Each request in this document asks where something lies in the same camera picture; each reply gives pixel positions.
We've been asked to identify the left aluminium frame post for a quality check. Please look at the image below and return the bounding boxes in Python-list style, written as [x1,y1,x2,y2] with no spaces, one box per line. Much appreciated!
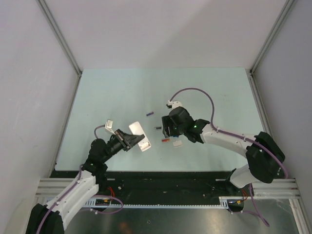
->
[36,0,82,77]

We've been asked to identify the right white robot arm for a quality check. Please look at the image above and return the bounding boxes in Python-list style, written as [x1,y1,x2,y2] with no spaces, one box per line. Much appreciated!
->
[161,107,285,195]

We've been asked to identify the right aluminium frame post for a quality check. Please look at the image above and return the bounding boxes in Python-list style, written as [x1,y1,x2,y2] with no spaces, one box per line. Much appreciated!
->
[248,0,297,76]

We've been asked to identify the purple cable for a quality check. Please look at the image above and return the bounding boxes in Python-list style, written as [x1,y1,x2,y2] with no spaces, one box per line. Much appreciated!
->
[170,87,290,227]
[36,124,124,234]

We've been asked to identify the red white remote control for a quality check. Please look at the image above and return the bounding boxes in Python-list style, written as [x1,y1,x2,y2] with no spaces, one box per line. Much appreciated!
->
[129,121,151,152]

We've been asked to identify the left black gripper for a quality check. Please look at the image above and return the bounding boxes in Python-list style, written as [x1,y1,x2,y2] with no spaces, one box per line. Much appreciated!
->
[101,129,143,162]

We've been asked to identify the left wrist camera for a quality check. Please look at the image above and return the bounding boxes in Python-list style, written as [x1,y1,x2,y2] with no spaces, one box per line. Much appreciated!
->
[104,119,115,135]

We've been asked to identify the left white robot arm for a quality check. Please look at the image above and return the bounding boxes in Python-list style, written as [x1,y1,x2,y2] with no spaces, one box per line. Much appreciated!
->
[26,122,146,234]

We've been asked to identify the slotted cable duct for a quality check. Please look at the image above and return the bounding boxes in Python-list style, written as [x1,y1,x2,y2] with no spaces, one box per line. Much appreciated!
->
[83,197,244,209]

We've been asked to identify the aluminium frame post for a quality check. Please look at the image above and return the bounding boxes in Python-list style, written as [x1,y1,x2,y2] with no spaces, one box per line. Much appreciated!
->
[36,0,82,77]
[248,0,297,76]

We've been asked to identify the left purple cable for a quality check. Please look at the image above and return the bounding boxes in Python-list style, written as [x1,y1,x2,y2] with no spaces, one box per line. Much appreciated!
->
[36,124,124,234]

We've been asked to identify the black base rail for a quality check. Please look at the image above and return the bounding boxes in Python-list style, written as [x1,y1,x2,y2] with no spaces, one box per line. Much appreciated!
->
[50,170,259,205]

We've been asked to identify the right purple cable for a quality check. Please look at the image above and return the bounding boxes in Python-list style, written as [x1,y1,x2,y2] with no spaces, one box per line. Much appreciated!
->
[170,87,290,227]

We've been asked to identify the white battery cover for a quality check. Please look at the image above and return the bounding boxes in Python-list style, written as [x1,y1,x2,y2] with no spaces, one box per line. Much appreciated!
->
[173,140,183,148]

